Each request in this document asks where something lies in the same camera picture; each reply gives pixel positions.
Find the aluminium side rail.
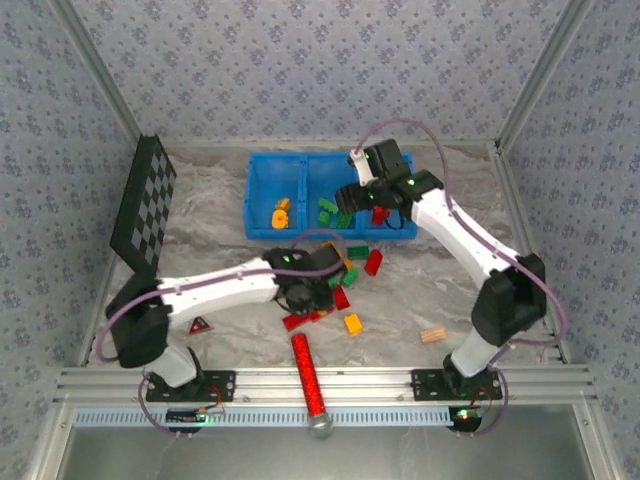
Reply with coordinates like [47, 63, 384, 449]
[78, 259, 124, 367]
[492, 145, 572, 365]

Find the black grey checkerboard panel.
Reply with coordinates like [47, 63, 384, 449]
[108, 133, 179, 275]

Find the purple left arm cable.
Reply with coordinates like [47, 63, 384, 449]
[94, 229, 347, 437]

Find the aluminium table edge rail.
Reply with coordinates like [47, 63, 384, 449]
[159, 138, 501, 150]

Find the wide aluminium base rail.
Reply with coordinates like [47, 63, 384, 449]
[52, 366, 599, 405]

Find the grey metal panel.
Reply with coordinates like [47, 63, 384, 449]
[29, 403, 614, 480]

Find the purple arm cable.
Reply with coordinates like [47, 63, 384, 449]
[355, 118, 569, 437]
[94, 229, 347, 437]

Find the red glitter toy microphone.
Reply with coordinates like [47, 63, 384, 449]
[290, 333, 336, 441]

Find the aluminium frame post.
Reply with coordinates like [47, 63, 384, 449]
[498, 0, 597, 147]
[49, 0, 145, 147]

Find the blue three-compartment plastic bin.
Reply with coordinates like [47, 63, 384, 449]
[244, 151, 419, 242]

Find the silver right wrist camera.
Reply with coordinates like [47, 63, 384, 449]
[348, 148, 375, 185]

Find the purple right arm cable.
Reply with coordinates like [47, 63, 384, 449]
[355, 118, 569, 437]

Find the small green-lit circuit board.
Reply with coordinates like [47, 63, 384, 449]
[166, 407, 210, 426]
[448, 405, 485, 432]

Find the slotted grey cable duct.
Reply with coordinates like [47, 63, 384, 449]
[73, 405, 457, 429]

